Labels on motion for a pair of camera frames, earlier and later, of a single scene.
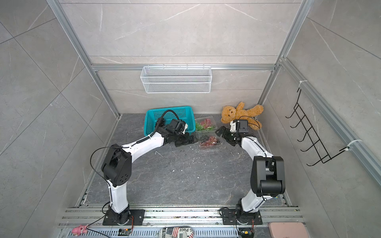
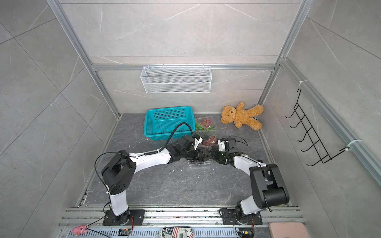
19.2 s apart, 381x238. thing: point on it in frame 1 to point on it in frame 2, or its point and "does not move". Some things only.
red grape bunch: [210, 142] does not move
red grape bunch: [207, 123] does not move
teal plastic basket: [185, 113] does not move
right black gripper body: [231, 137] to [221, 156]
